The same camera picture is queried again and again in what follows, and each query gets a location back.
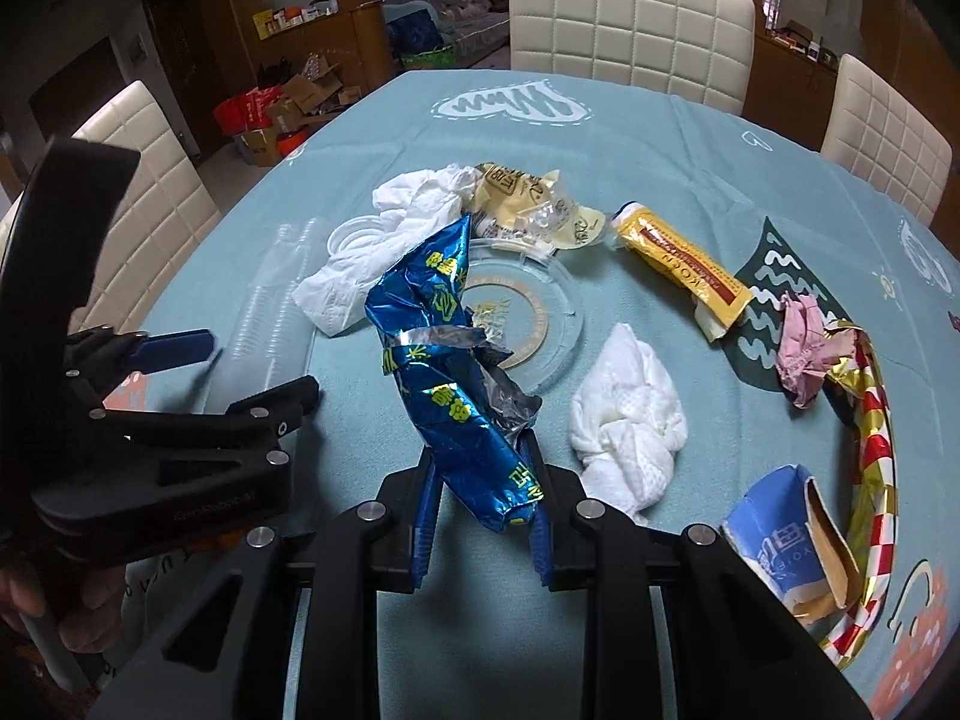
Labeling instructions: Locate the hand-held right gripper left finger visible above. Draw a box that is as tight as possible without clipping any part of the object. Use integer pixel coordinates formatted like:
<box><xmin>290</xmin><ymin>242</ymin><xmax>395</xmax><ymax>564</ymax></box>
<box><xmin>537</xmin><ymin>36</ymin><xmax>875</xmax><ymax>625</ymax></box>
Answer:
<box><xmin>90</xmin><ymin>463</ymin><xmax>445</xmax><ymax>720</ymax></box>

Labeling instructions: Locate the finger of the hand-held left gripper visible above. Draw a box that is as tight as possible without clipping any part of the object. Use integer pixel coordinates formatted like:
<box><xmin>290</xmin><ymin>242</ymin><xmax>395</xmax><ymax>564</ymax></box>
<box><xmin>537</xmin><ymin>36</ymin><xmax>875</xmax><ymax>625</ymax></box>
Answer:
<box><xmin>86</xmin><ymin>377</ymin><xmax>321</xmax><ymax>458</ymax></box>
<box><xmin>64</xmin><ymin>324</ymin><xmax>216</xmax><ymax>377</ymax></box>

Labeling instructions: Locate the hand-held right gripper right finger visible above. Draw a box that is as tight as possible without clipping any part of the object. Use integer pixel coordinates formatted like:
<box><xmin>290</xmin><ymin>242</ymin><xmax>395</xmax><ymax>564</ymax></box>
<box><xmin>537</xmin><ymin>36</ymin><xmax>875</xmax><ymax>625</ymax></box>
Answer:
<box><xmin>517</xmin><ymin>436</ymin><xmax>872</xmax><ymax>720</ymax></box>

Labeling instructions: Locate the blue foil snack wrapper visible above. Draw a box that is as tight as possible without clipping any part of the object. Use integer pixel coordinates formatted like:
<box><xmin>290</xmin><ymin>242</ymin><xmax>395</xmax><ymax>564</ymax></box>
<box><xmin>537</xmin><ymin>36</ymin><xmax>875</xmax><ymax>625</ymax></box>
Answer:
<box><xmin>365</xmin><ymin>214</ymin><xmax>545</xmax><ymax>535</ymax></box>

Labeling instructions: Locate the large white tissue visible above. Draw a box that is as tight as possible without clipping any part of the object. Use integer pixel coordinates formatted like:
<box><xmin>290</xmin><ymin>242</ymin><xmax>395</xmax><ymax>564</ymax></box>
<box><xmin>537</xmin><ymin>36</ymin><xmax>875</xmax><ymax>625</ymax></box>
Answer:
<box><xmin>292</xmin><ymin>163</ymin><xmax>482</xmax><ymax>337</ymax></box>

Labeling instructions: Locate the yellow orange food packet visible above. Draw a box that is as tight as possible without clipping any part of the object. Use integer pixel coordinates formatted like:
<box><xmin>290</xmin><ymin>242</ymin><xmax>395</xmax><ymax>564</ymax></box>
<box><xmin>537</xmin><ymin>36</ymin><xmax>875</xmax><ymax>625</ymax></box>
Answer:
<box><xmin>610</xmin><ymin>202</ymin><xmax>754</xmax><ymax>344</ymax></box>

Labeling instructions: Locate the person's left hand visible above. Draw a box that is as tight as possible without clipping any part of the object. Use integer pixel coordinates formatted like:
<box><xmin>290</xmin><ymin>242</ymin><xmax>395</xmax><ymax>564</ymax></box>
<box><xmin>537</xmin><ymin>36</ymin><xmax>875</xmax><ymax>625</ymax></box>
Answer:
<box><xmin>0</xmin><ymin>561</ymin><xmax>130</xmax><ymax>655</ymax></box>

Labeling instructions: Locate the cream quilted dining chair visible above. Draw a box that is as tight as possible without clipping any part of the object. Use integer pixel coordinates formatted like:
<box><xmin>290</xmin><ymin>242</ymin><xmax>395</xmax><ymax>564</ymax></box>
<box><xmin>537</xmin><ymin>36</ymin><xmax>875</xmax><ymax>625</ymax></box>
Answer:
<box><xmin>508</xmin><ymin>0</ymin><xmax>757</xmax><ymax>118</ymax></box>
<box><xmin>819</xmin><ymin>52</ymin><xmax>955</xmax><ymax>230</ymax></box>
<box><xmin>0</xmin><ymin>79</ymin><xmax>223</xmax><ymax>331</ymax></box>

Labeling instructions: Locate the small white crumpled tissue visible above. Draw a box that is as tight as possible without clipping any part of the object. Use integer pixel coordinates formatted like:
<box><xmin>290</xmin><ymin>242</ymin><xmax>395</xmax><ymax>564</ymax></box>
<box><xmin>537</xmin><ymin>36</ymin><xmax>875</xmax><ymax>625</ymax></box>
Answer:
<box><xmin>568</xmin><ymin>322</ymin><xmax>690</xmax><ymax>526</ymax></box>

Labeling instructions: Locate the white plastic lid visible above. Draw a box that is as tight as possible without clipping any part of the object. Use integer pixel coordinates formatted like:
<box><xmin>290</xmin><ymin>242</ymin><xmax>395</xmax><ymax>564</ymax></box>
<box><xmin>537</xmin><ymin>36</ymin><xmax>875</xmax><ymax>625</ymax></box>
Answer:
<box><xmin>326</xmin><ymin>214</ymin><xmax>392</xmax><ymax>271</ymax></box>

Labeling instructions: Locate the crushed blue paper cup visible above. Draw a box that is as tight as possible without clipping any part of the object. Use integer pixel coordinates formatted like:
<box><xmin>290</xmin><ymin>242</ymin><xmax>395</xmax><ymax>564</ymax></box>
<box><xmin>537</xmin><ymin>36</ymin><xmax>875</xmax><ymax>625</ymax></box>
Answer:
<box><xmin>721</xmin><ymin>465</ymin><xmax>865</xmax><ymax>625</ymax></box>

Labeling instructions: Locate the red shopping bag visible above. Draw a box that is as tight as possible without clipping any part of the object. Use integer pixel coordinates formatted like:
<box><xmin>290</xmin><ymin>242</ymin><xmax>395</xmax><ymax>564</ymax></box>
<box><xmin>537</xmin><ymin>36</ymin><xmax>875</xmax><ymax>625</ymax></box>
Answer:
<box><xmin>213</xmin><ymin>86</ymin><xmax>287</xmax><ymax>134</ymax></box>

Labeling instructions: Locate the clear plastic lid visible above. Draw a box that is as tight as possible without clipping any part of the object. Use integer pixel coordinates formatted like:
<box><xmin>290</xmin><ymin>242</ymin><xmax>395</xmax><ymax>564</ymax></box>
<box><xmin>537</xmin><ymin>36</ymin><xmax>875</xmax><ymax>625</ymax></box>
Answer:
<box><xmin>448</xmin><ymin>236</ymin><xmax>598</xmax><ymax>403</ymax></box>

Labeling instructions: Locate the pile of cardboard boxes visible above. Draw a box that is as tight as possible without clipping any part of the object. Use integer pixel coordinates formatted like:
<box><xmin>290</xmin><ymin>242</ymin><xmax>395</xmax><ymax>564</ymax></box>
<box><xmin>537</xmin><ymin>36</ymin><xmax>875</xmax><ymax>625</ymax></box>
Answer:
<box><xmin>232</xmin><ymin>51</ymin><xmax>365</xmax><ymax>167</ymax></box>

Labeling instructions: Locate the pink crumpled paper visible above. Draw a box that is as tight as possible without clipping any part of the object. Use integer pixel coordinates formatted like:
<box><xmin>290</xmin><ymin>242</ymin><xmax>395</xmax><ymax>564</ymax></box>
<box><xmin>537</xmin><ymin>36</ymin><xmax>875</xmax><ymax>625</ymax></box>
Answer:
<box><xmin>774</xmin><ymin>292</ymin><xmax>854</xmax><ymax>410</ymax></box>

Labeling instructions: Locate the pale yellow clear packet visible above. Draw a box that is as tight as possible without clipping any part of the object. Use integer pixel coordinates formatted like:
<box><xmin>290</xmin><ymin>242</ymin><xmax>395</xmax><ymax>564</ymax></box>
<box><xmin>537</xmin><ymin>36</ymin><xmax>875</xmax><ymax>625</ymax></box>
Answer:
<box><xmin>469</xmin><ymin>161</ymin><xmax>608</xmax><ymax>257</ymax></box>

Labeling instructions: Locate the red gold checkered wrapper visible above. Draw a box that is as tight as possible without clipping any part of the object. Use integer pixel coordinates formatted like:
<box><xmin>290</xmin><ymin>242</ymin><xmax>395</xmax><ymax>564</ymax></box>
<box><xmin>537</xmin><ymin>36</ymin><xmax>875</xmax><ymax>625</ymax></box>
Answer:
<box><xmin>816</xmin><ymin>320</ymin><xmax>902</xmax><ymax>670</ymax></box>

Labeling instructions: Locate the wooden partition cabinet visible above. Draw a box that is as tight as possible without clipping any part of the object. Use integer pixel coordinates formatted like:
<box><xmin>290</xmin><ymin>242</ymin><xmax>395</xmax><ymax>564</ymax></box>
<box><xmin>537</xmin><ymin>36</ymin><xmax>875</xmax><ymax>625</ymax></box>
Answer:
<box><xmin>251</xmin><ymin>0</ymin><xmax>400</xmax><ymax>87</ymax></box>

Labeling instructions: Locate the teal printed tablecloth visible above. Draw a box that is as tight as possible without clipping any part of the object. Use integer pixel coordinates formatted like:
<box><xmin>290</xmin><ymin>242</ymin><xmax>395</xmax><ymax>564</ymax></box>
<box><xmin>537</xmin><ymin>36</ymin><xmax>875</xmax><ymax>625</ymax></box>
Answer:
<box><xmin>75</xmin><ymin>69</ymin><xmax>960</xmax><ymax>720</ymax></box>

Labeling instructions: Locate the grey patterned sofa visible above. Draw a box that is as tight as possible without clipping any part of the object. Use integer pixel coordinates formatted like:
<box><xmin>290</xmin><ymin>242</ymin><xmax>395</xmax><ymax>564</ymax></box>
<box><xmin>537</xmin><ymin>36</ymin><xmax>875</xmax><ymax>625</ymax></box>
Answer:
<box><xmin>381</xmin><ymin>0</ymin><xmax>512</xmax><ymax>67</ymax></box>

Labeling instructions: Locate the wooden sideboard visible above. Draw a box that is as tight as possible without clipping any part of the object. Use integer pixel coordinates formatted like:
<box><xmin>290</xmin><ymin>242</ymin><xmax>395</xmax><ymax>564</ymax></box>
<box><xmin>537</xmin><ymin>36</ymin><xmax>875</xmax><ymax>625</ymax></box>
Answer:
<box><xmin>752</xmin><ymin>28</ymin><xmax>842</xmax><ymax>152</ymax></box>

